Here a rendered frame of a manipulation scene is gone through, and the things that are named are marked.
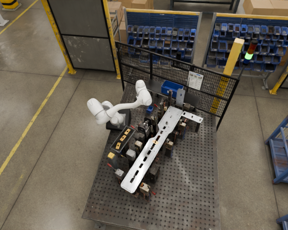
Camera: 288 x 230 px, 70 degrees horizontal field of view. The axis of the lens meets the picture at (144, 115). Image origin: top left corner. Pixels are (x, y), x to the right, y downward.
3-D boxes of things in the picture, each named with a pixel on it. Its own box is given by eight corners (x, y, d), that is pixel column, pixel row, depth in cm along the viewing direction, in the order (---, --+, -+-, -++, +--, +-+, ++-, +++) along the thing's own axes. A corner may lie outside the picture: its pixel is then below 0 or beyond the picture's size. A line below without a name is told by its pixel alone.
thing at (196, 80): (200, 91, 303) (204, 75, 278) (185, 86, 310) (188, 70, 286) (200, 90, 304) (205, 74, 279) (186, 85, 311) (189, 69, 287)
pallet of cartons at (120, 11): (136, 56, 548) (133, 17, 466) (106, 54, 556) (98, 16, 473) (141, 31, 622) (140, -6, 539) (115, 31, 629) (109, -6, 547)
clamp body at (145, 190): (149, 203, 251) (149, 194, 222) (139, 197, 255) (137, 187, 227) (153, 196, 256) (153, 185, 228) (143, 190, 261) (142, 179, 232)
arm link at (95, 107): (109, 117, 306) (100, 106, 307) (118, 111, 305) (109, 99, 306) (93, 118, 229) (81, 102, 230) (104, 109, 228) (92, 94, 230)
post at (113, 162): (117, 174, 275) (111, 159, 240) (112, 171, 277) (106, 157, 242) (120, 169, 278) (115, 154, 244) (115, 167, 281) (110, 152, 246)
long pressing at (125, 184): (135, 196, 229) (135, 195, 227) (118, 185, 236) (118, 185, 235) (184, 111, 301) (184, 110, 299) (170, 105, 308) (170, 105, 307)
